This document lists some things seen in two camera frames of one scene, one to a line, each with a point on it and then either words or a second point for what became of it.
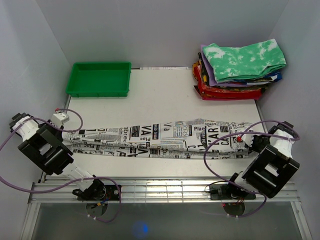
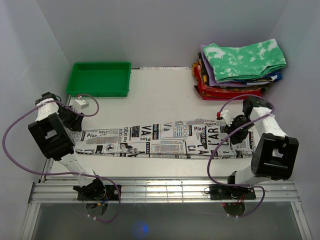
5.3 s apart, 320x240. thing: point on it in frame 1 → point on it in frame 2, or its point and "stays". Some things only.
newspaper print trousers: (211, 139) stays
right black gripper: (253, 147) → (237, 137)
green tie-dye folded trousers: (252, 60) stays
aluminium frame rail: (151, 191) stays
